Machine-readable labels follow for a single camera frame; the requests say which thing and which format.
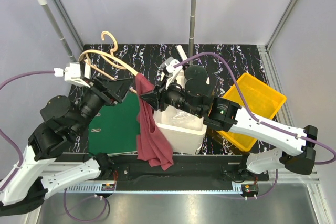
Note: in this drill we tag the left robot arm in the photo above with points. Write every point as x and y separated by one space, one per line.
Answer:
26 189

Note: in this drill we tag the beige wooden clothes hanger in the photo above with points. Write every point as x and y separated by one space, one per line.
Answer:
110 58

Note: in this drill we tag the maroon tank top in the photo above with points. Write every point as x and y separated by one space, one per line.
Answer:
152 145

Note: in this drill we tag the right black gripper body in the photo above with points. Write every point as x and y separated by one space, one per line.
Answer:
172 95

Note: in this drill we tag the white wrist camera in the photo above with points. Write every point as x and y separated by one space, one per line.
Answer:
72 74
170 71

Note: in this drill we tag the dark green mug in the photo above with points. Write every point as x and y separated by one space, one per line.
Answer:
196 72

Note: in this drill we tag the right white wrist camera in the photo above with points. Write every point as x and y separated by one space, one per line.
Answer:
170 71

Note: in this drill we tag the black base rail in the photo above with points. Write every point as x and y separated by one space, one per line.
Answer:
190 174

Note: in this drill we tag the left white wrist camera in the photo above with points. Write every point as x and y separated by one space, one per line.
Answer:
72 74

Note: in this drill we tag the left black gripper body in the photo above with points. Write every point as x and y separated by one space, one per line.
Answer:
93 102

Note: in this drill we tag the aluminium frame post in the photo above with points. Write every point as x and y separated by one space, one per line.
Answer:
286 14

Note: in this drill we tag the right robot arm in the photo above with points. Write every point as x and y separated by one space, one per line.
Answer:
291 151

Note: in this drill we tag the green binder folder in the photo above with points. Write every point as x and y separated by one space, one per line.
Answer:
115 129

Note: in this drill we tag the white styrofoam box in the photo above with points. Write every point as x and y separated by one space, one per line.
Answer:
184 128

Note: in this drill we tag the yellow plastic bin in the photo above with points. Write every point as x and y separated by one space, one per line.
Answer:
262 100

